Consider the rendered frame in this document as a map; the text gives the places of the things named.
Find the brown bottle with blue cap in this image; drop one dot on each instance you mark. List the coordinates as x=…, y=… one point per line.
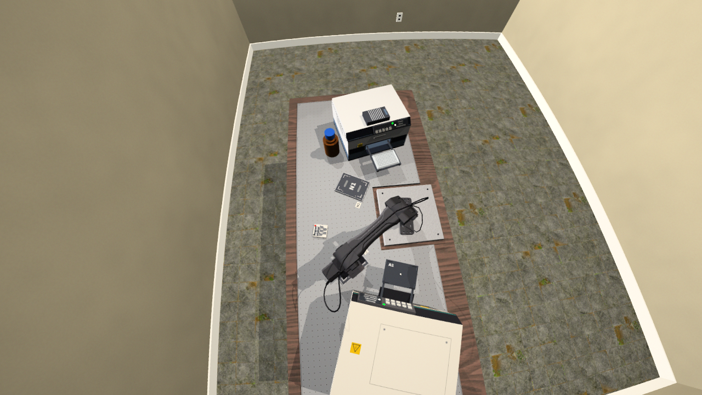
x=331, y=143

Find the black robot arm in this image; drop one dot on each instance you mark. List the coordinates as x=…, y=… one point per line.
x=361, y=242

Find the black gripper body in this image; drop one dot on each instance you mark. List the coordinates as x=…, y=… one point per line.
x=355, y=272

